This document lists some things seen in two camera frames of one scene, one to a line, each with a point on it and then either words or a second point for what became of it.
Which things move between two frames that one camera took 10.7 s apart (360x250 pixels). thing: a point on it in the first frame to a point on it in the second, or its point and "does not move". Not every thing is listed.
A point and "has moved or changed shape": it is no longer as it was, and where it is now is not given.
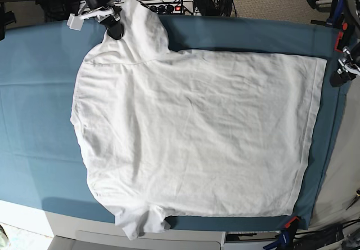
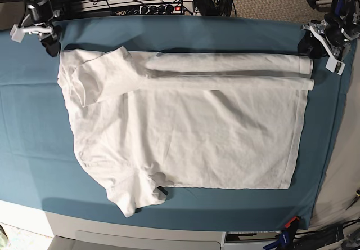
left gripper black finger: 340,77 to 311,46
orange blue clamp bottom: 287,236 does not move
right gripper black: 115,28 to 49,40
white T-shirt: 169,132 has moved or changed shape
